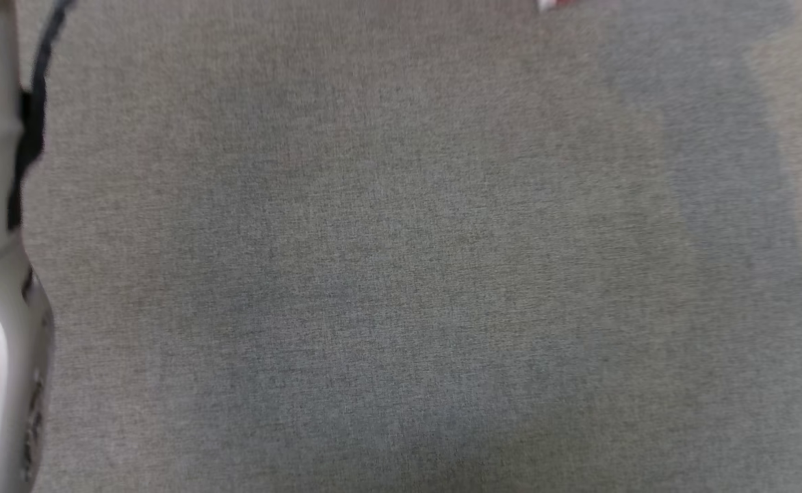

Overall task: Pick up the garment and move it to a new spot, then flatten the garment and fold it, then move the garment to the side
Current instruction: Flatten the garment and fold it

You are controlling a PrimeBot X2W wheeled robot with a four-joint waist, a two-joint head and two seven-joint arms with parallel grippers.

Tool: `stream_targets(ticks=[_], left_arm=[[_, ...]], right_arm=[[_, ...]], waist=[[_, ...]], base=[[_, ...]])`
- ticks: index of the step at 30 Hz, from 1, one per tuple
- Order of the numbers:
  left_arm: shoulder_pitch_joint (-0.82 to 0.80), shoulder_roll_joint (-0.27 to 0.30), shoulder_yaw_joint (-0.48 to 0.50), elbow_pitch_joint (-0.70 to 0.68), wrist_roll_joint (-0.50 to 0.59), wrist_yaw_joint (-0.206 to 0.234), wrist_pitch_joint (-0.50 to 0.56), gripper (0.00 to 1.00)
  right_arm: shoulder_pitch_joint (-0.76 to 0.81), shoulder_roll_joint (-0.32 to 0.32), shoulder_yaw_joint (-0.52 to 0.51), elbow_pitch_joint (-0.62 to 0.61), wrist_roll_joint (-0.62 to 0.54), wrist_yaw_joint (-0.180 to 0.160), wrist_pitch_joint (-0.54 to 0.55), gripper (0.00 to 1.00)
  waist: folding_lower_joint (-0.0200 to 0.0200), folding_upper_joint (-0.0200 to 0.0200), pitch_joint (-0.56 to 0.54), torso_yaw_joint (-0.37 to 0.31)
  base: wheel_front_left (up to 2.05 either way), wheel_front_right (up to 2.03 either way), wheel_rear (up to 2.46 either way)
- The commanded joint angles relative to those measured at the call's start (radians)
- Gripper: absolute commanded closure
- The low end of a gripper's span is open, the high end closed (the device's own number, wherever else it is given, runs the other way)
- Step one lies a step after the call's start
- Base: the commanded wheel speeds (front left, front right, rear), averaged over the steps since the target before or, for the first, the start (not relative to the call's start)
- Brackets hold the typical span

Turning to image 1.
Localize red shorts with white band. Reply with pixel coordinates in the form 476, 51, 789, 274
536, 0, 622, 13

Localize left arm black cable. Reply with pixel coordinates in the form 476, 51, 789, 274
6, 0, 77, 231

